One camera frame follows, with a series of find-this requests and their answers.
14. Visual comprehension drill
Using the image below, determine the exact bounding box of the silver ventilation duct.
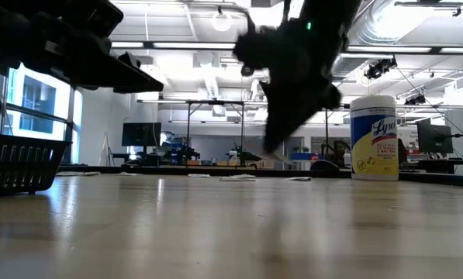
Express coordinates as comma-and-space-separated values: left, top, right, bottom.
331, 0, 437, 81

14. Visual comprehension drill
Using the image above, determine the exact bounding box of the black stand-mounted monitor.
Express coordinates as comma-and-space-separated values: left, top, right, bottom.
121, 122, 163, 156

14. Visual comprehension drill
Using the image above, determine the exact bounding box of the black office chair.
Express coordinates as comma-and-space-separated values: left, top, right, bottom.
309, 159, 341, 172

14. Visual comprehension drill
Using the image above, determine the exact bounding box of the black metal workstation frame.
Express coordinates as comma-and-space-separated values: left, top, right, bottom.
136, 98, 351, 168

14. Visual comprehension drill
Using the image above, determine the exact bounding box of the white cable coil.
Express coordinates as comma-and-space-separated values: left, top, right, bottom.
210, 9, 233, 33

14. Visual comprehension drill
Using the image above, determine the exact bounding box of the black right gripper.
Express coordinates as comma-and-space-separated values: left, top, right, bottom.
233, 15, 343, 155

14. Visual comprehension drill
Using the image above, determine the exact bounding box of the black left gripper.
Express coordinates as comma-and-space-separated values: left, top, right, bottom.
33, 0, 165, 95

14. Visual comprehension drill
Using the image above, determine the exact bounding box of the blue storage bin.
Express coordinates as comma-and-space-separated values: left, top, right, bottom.
291, 152, 323, 162

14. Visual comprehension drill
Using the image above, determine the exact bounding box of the large glass window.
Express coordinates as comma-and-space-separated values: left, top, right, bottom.
0, 64, 84, 164

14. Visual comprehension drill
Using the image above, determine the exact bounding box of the Lysol disinfecting wipes canister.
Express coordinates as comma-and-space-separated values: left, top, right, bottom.
348, 95, 400, 182

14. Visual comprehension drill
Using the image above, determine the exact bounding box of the black perforated plastic basket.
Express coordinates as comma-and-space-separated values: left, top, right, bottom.
0, 133, 71, 196

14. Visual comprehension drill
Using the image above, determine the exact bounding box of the LED light bar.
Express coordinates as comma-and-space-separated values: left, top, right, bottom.
109, 40, 463, 55

